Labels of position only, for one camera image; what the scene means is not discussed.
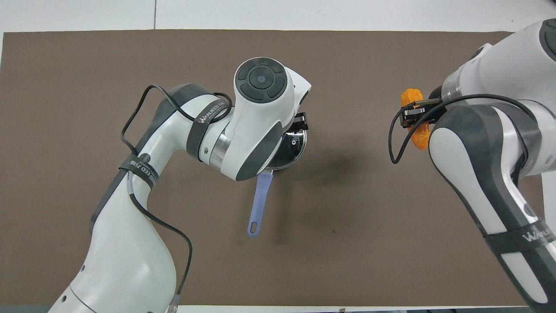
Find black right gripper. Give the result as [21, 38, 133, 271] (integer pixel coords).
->
[402, 98, 447, 130]

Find orange toy corn cob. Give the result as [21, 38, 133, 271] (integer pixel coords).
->
[400, 88, 431, 151]

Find glass lid with purple knob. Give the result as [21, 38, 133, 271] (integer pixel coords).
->
[265, 128, 308, 170]

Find brown table mat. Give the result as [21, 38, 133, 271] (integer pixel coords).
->
[0, 30, 550, 307]

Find dark pot with purple handle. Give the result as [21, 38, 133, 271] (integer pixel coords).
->
[248, 130, 308, 237]

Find black velcro strap left wrist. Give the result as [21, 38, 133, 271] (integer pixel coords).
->
[186, 99, 227, 158]

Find black velcro strap right arm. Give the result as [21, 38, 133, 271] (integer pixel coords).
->
[483, 219, 556, 256]

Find black velcro strap left elbow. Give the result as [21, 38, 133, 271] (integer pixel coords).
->
[118, 154, 159, 190]

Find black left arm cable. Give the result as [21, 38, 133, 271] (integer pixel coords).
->
[120, 84, 234, 312]

